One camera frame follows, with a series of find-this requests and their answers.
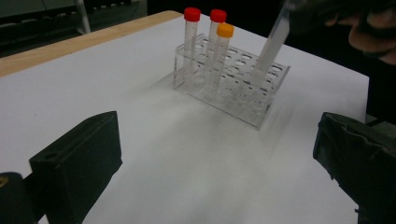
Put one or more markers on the clear acrylic test tube rack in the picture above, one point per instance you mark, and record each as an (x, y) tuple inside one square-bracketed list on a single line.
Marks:
[(246, 102)]

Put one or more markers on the white metal stand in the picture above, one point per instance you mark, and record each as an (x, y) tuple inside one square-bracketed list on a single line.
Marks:
[(82, 18)]

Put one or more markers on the white table mat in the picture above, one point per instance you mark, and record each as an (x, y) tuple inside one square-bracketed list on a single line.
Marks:
[(186, 174)]

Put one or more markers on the orange cap test tube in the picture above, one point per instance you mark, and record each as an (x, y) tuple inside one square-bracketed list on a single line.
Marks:
[(225, 30), (274, 43)]

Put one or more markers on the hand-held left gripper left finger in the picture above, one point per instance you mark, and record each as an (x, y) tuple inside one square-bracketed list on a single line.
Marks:
[(77, 168)]

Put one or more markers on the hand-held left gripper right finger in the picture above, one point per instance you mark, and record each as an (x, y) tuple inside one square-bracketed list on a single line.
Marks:
[(361, 168)]

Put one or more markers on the red cap test tube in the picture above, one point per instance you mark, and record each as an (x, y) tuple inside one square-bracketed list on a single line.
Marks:
[(218, 15), (192, 14)]

